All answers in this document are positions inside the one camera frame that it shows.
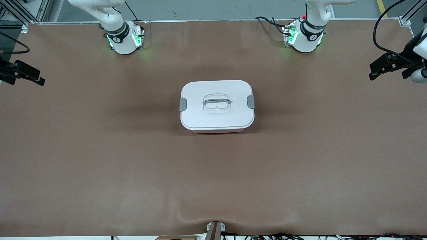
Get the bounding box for brown table mat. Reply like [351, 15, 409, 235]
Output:
[0, 18, 427, 237]

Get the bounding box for white box lid grey clasps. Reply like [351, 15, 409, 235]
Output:
[179, 80, 256, 130]

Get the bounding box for black left arm base cable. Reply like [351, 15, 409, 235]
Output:
[255, 16, 289, 37]

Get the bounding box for black right arm base cable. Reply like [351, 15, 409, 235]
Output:
[125, 0, 149, 34]

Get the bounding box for black arm base cable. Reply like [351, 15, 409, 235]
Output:
[125, 0, 149, 34]
[255, 16, 289, 37]

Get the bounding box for aluminium frame post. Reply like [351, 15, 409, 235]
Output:
[0, 0, 50, 26]
[399, 0, 427, 27]

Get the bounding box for metal bracket with brown post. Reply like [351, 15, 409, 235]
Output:
[206, 221, 226, 240]

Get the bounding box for pink translucent plastic box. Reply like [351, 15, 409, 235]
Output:
[191, 128, 246, 134]

